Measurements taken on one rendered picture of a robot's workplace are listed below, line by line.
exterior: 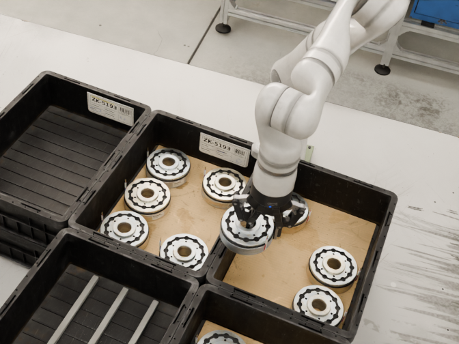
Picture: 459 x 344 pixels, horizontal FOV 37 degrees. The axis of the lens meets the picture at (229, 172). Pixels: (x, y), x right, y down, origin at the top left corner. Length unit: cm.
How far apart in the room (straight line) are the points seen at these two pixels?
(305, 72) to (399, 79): 237
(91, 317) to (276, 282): 39
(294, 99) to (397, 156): 95
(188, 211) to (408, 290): 55
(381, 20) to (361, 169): 72
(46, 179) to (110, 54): 67
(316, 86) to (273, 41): 243
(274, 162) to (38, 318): 57
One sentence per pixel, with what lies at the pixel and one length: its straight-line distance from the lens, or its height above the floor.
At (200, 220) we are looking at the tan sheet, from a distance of 151.
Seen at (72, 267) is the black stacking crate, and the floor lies 83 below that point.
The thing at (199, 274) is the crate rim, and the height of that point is 93.
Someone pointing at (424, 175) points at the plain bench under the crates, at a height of 70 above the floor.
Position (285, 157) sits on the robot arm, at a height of 123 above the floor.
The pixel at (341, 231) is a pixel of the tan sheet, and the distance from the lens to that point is 156.
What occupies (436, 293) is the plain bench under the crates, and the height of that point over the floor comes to 70.
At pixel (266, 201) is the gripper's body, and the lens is 118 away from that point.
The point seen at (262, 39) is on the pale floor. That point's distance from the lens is 351.
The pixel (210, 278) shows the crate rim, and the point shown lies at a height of 93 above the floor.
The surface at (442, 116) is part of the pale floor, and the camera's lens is 332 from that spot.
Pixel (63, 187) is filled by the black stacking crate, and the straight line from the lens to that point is 158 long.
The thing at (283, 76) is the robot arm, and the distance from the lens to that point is 159.
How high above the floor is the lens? 200
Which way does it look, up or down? 46 degrees down
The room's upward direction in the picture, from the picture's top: 8 degrees clockwise
